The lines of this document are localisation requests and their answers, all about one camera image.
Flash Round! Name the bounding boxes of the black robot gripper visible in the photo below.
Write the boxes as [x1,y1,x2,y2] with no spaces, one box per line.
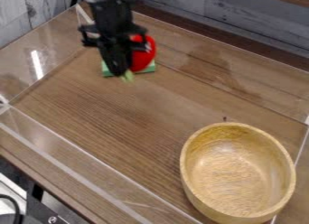
[79,0,153,77]

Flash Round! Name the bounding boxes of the red toy strawberry green leaves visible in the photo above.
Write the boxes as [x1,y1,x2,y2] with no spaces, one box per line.
[120,34,157,82]

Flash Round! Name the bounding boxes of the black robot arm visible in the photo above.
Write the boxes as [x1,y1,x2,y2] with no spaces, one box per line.
[79,0,155,77]

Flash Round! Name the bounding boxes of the green rectangular block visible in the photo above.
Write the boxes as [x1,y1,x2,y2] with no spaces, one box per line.
[102,61,155,78]

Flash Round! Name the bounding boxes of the wooden bowl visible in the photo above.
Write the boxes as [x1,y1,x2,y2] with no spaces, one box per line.
[179,122,296,224]

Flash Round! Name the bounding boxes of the clear acrylic enclosure wall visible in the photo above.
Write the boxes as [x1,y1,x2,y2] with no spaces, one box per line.
[0,7,309,224]

